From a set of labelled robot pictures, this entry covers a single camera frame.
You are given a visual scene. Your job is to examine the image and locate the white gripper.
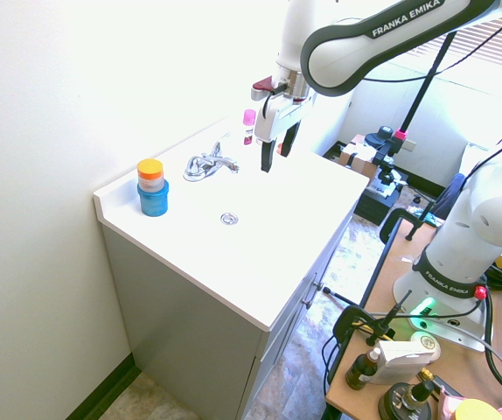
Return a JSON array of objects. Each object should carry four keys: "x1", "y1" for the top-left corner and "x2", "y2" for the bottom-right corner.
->
[{"x1": 254, "y1": 93, "x2": 318, "y2": 173}]

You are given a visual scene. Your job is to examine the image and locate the pink cap bottle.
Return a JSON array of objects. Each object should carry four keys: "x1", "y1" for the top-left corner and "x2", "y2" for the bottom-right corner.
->
[{"x1": 242, "y1": 108, "x2": 258, "y2": 147}]

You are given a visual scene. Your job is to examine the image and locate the chrome sink faucet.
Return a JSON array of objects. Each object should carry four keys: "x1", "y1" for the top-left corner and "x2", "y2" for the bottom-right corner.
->
[{"x1": 183, "y1": 141, "x2": 241, "y2": 182}]

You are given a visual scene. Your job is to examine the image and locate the brown cardboard box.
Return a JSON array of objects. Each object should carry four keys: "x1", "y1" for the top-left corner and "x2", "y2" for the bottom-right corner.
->
[{"x1": 337, "y1": 133, "x2": 384, "y2": 177}]

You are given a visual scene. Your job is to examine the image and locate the white sink countertop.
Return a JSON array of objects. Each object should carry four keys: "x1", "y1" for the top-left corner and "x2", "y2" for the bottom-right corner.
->
[{"x1": 93, "y1": 111, "x2": 371, "y2": 332}]

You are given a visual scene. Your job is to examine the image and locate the black storage case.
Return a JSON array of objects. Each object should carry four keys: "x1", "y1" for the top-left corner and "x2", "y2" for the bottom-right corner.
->
[{"x1": 354, "y1": 173, "x2": 404, "y2": 228}]

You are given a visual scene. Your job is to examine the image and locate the orange lid jar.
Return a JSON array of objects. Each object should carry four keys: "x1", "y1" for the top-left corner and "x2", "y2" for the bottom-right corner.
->
[{"x1": 136, "y1": 158, "x2": 165, "y2": 194}]

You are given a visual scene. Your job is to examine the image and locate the black C-clamp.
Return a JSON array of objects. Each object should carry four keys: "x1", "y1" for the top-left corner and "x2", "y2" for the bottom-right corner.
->
[
  {"x1": 332, "y1": 290, "x2": 414, "y2": 347},
  {"x1": 379, "y1": 208, "x2": 428, "y2": 244}
]

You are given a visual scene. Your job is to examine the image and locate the blue round jar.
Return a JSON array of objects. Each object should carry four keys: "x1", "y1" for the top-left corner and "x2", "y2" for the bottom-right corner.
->
[{"x1": 136, "y1": 178, "x2": 171, "y2": 218}]

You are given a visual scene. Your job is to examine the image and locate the dark blue cloth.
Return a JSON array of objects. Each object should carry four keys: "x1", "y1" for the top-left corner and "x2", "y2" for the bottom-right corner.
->
[{"x1": 433, "y1": 172, "x2": 469, "y2": 221}]

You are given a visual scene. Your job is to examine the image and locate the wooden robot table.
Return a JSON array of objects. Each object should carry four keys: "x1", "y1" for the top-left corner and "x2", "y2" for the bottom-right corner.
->
[{"x1": 324, "y1": 216, "x2": 502, "y2": 420}]

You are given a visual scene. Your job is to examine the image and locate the grey vanity cabinet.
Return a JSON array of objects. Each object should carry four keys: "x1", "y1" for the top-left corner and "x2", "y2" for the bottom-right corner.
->
[{"x1": 100, "y1": 203, "x2": 359, "y2": 420}]

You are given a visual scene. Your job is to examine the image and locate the window blinds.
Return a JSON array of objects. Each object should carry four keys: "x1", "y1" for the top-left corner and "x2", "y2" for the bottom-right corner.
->
[{"x1": 401, "y1": 7, "x2": 502, "y2": 95}]

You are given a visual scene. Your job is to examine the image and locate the brown glass bottle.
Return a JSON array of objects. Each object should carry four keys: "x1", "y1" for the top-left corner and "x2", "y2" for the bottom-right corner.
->
[{"x1": 345, "y1": 346, "x2": 382, "y2": 392}]

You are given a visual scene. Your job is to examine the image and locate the round white green tin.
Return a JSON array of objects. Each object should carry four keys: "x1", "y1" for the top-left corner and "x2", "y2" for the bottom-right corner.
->
[{"x1": 408, "y1": 330, "x2": 442, "y2": 356}]

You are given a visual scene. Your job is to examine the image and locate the white cardboard box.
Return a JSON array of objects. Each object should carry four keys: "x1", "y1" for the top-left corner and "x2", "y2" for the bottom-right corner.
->
[{"x1": 374, "y1": 340, "x2": 441, "y2": 386}]

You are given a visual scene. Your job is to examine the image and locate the small dark dropper bottle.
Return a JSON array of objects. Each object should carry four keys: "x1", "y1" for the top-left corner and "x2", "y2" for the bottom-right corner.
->
[{"x1": 402, "y1": 380, "x2": 436, "y2": 411}]

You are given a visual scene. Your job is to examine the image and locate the pink plastic wrapper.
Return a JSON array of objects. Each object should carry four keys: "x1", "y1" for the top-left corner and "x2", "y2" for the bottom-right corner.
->
[{"x1": 437, "y1": 388, "x2": 502, "y2": 420}]

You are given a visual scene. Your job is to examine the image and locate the yellow round lid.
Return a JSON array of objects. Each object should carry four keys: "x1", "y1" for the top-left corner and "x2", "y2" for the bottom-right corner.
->
[{"x1": 455, "y1": 398, "x2": 502, "y2": 420}]

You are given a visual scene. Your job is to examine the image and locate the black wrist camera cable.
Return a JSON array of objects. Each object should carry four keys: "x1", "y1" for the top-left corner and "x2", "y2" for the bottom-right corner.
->
[{"x1": 261, "y1": 81, "x2": 288, "y2": 120}]

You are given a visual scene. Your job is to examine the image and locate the red grey wrist camera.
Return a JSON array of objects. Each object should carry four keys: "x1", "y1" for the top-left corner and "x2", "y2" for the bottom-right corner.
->
[{"x1": 250, "y1": 75, "x2": 288, "y2": 102}]

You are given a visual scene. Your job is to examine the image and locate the black camera stand pole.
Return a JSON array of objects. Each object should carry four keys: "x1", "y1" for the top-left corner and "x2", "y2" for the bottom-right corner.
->
[{"x1": 364, "y1": 29, "x2": 458, "y2": 242}]

